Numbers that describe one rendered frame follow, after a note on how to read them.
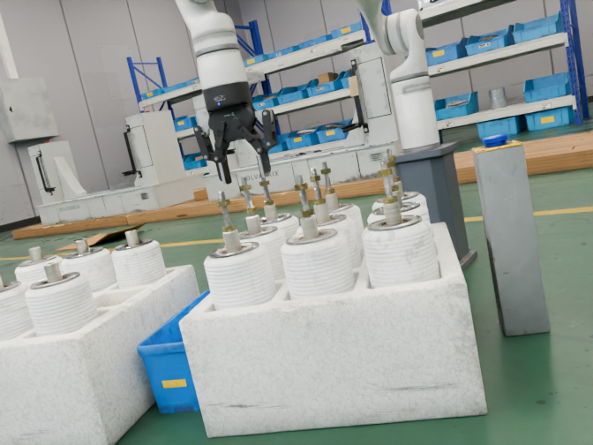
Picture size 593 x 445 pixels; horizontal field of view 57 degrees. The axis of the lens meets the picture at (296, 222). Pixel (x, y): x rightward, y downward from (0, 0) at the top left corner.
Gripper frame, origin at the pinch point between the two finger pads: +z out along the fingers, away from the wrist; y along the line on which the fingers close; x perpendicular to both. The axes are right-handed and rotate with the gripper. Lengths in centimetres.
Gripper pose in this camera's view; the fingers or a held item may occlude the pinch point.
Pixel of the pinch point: (244, 172)
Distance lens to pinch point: 91.0
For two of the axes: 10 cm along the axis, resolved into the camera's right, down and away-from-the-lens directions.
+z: 2.1, 9.7, 1.6
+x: 3.1, -2.2, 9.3
